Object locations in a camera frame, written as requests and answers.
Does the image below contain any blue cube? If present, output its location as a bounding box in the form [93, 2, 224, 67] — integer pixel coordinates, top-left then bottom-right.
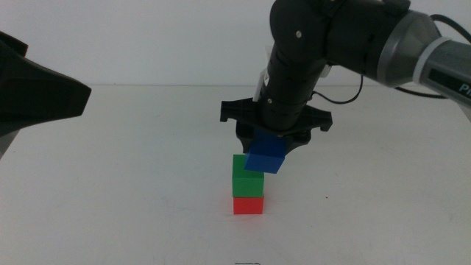
[244, 128, 287, 174]

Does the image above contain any green cube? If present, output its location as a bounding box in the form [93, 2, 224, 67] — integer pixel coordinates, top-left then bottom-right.
[231, 154, 265, 198]

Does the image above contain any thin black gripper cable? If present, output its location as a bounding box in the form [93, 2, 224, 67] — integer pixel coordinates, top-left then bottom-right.
[311, 73, 365, 105]

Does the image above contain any red cube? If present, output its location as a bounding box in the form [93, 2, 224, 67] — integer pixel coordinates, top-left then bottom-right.
[233, 196, 264, 215]

